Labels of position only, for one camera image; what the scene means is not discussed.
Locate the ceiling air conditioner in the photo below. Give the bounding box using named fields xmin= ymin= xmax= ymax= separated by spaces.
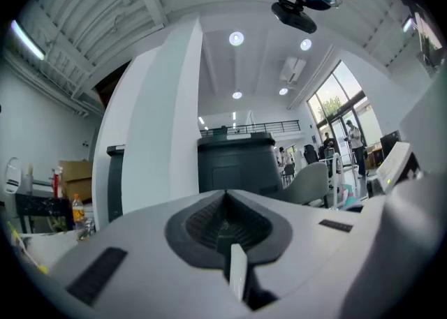
xmin=279 ymin=57 xmax=308 ymax=85

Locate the chrome faucet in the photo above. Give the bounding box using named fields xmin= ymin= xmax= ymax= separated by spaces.
xmin=78 ymin=219 xmax=98 ymax=242

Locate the black balcony railing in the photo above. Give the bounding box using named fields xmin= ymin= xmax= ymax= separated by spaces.
xmin=199 ymin=119 xmax=302 ymax=138

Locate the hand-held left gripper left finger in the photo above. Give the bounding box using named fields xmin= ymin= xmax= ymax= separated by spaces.
xmin=47 ymin=190 xmax=247 ymax=319

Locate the orange drink bottle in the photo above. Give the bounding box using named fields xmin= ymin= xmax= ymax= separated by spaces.
xmin=71 ymin=193 xmax=87 ymax=232

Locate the black head camera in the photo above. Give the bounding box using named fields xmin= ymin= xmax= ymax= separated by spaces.
xmin=271 ymin=0 xmax=318 ymax=35

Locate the teal spray bottle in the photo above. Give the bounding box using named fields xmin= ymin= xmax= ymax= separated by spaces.
xmin=343 ymin=184 xmax=358 ymax=207

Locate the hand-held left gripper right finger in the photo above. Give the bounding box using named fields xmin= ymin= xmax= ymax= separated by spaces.
xmin=226 ymin=190 xmax=386 ymax=319

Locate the red canister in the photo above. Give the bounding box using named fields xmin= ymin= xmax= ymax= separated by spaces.
xmin=52 ymin=167 xmax=64 ymax=200

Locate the white gooseneck faucet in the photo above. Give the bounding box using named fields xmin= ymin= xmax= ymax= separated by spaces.
xmin=329 ymin=152 xmax=345 ymax=211

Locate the fluorescent tube light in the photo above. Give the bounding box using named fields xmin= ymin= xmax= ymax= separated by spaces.
xmin=10 ymin=20 xmax=47 ymax=61

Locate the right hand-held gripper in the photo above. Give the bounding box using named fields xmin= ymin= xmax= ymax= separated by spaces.
xmin=374 ymin=141 xmax=447 ymax=311

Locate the grey chair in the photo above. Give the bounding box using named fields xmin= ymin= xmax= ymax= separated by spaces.
xmin=282 ymin=161 xmax=331 ymax=209

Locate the marble sink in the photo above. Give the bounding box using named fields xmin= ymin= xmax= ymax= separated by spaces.
xmin=13 ymin=232 xmax=82 ymax=270

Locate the tall black cabinet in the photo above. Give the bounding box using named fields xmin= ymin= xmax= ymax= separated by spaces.
xmin=196 ymin=132 xmax=284 ymax=195

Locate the cardboard box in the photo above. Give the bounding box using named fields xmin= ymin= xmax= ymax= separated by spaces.
xmin=57 ymin=159 xmax=94 ymax=204

